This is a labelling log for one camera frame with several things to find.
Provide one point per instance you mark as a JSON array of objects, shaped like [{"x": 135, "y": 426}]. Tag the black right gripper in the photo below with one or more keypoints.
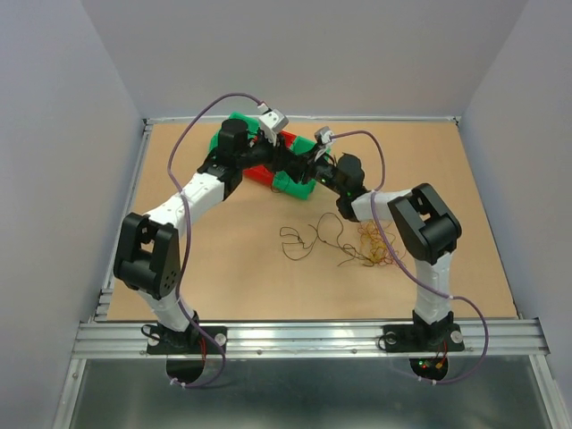
[{"x": 313, "y": 163}]

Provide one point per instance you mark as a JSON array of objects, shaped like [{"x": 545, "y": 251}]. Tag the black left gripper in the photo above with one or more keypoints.
[{"x": 279, "y": 155}]

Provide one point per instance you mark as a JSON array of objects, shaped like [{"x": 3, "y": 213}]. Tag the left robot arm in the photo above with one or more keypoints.
[{"x": 149, "y": 259}]

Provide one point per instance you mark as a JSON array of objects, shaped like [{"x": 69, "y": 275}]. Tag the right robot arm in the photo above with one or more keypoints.
[{"x": 428, "y": 230}]

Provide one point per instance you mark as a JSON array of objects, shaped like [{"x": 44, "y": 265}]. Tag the red middle bin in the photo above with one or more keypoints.
[{"x": 261, "y": 174}]

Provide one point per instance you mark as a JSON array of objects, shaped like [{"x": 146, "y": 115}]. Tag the green far bin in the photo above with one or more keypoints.
[{"x": 235, "y": 135}]

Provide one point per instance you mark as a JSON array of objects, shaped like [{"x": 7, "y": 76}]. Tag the green bin near cables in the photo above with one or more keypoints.
[{"x": 283, "y": 183}]

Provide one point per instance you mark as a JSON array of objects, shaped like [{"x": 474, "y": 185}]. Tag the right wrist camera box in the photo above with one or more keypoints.
[{"x": 324, "y": 137}]

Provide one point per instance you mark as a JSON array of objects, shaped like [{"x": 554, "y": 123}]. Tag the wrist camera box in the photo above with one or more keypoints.
[
  {"x": 272, "y": 123},
  {"x": 324, "y": 137}
]

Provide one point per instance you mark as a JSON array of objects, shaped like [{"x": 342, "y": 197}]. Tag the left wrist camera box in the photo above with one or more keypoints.
[{"x": 272, "y": 123}]

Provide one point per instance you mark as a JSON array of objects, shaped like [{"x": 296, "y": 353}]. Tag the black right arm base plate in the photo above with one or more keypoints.
[{"x": 409, "y": 338}]

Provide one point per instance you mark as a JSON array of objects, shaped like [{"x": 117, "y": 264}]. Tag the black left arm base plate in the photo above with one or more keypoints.
[{"x": 162, "y": 341}]

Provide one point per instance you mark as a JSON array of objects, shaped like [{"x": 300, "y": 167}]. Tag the aluminium front rail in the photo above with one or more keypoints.
[{"x": 507, "y": 337}]

